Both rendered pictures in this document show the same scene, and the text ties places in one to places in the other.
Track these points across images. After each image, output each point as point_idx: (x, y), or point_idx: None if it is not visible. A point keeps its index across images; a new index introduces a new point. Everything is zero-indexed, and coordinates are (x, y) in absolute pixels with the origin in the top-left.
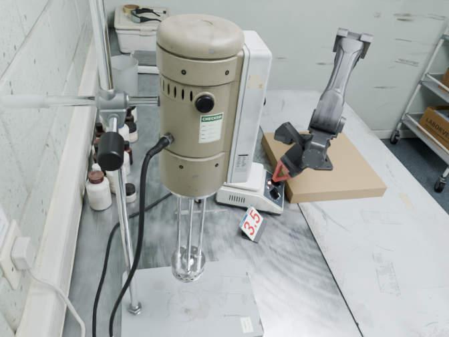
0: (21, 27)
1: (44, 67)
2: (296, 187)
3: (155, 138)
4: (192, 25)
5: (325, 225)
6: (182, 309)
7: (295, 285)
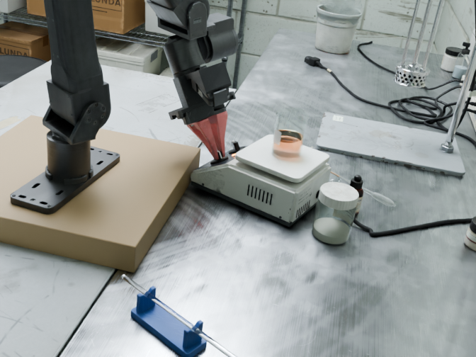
0: None
1: None
2: (185, 151)
3: None
4: None
5: (175, 140)
6: (398, 138)
7: (268, 123)
